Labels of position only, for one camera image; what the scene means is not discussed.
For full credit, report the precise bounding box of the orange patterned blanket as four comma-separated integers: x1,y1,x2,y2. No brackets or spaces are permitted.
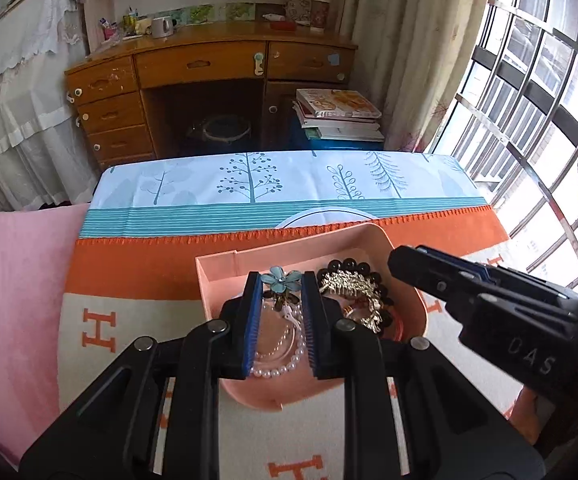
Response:
57,209,572,480

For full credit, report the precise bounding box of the beige curtain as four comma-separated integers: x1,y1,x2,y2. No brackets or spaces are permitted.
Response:
338,0,496,154

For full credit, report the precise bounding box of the pink plastic box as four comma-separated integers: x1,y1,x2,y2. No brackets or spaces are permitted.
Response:
195,223,429,412

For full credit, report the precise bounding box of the pearl necklace with blue flower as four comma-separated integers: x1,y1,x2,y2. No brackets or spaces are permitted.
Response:
249,266,310,380

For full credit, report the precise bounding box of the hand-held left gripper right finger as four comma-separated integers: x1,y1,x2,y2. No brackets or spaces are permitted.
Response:
301,271,546,480

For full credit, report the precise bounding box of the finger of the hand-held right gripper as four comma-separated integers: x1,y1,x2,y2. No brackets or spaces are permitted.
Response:
387,245,496,307
415,244,578,322

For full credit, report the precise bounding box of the wooden desk with drawers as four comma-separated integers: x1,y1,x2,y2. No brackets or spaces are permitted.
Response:
63,29,360,172

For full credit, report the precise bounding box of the stack of large books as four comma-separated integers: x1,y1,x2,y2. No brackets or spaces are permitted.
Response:
291,88,386,142

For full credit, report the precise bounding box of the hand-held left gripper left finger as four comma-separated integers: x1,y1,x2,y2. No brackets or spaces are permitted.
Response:
18,271,264,480

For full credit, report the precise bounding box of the pink bed sheet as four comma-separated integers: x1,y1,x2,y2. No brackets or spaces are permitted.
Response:
0,203,93,463

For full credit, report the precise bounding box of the gold rhinestone bracelet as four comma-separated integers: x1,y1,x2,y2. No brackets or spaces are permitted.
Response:
317,268,386,334

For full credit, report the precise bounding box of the white lace cover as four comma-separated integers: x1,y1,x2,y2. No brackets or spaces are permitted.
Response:
0,0,100,213

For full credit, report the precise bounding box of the black bead bracelet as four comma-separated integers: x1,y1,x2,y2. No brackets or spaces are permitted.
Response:
325,257,396,332

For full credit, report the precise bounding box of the metal window grille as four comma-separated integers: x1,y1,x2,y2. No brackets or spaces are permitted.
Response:
428,0,578,292

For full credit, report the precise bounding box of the dark pot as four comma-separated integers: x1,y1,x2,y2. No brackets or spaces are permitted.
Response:
185,114,253,152

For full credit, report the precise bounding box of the grey mug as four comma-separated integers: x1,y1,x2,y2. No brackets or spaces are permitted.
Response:
150,15,176,39

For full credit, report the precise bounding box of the blue tree print cloth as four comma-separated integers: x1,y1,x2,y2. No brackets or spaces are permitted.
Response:
79,151,493,240

